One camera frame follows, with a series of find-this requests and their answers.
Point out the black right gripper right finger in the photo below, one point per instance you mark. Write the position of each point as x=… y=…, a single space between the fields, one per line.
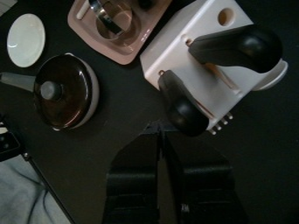
x=202 y=186

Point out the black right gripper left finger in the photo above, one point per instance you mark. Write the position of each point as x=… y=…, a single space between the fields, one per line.
x=133 y=180

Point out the cream toy knife holder block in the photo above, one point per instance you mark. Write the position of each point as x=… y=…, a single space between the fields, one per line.
x=175 y=49

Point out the grey toy frying pan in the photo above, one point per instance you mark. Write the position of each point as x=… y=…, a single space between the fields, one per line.
x=91 y=96

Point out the dark glass pan lid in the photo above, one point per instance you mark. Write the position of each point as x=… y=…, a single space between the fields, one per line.
x=66 y=93

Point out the pink cutting board tray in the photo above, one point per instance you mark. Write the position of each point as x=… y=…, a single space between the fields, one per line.
x=83 y=32

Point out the round metal cup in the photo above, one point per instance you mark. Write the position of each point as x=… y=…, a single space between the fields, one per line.
x=111 y=22

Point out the white round plate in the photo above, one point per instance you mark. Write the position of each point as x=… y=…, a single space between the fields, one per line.
x=26 y=40

